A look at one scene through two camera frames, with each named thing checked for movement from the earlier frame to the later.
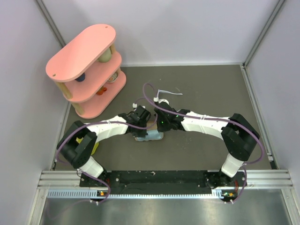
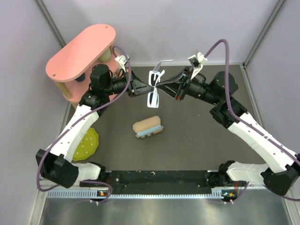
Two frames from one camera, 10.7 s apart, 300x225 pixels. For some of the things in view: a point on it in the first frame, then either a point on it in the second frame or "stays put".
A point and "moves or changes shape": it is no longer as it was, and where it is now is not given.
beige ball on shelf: [106, 56] stays put
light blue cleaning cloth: [152, 135] moves or changes shape
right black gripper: [161, 129] → [172, 86]
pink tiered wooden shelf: [88, 71] stays put
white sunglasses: [159, 91] moves or changes shape
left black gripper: [141, 134] → [138, 87]
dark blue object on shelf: [81, 78] stays put
